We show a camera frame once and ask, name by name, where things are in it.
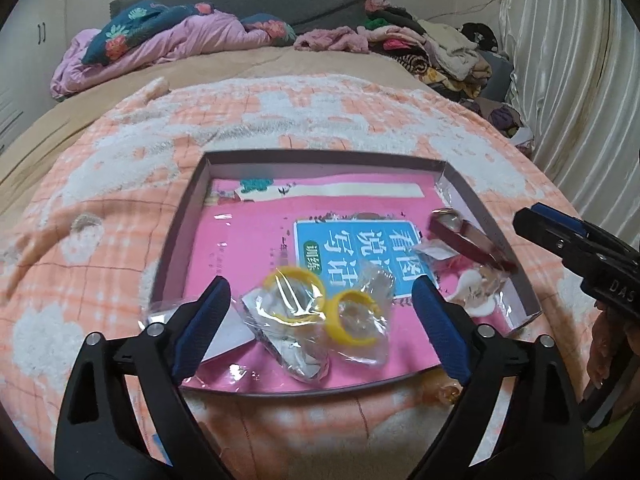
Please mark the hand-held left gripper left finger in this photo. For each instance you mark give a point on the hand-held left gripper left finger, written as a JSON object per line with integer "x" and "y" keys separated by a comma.
{"x": 200, "y": 330}

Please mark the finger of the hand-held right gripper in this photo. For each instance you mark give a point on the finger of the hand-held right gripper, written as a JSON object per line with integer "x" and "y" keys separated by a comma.
{"x": 557, "y": 216}
{"x": 537, "y": 230}

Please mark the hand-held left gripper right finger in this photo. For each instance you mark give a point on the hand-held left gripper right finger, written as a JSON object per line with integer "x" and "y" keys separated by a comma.
{"x": 445, "y": 325}

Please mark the bag of yellow hoop earrings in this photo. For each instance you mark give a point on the bag of yellow hoop earrings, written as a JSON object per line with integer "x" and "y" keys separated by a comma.
{"x": 350, "y": 340}

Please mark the clear bag of silver jewelry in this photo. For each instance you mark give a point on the clear bag of silver jewelry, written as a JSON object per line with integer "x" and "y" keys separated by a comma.
{"x": 295, "y": 355}

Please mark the shallow cardboard box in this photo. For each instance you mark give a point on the shallow cardboard box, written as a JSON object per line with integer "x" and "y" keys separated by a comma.
{"x": 185, "y": 230}

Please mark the person's right hand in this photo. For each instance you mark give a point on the person's right hand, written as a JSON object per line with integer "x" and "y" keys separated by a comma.
{"x": 607, "y": 350}

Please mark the clear bag with white card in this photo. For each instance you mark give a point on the clear bag with white card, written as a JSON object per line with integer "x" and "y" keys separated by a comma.
{"x": 230, "y": 337}

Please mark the bag of peach hair accessories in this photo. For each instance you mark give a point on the bag of peach hair accessories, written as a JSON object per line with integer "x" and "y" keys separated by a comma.
{"x": 475, "y": 290}

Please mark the peach pearl hair clip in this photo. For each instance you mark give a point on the peach pearl hair clip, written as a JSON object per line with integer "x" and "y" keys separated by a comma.
{"x": 445, "y": 392}

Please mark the pink book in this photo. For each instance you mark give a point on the pink book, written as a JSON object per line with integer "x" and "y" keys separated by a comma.
{"x": 240, "y": 240}

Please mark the cream satin curtain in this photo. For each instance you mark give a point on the cream satin curtain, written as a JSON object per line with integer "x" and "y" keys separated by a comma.
{"x": 575, "y": 85}

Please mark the pile of clothes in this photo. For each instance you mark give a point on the pile of clothes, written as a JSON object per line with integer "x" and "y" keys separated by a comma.
{"x": 450, "y": 45}

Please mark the tan bed sheet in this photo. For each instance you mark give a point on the tan bed sheet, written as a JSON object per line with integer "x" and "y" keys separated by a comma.
{"x": 75, "y": 120}

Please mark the pink quilt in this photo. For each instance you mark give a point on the pink quilt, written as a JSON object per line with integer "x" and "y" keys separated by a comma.
{"x": 190, "y": 35}

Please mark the teal floral blanket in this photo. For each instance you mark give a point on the teal floral blanket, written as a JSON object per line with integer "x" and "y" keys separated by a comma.
{"x": 130, "y": 25}

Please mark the white wardrobe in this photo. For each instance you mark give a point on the white wardrobe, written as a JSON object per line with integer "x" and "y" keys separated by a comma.
{"x": 30, "y": 60}

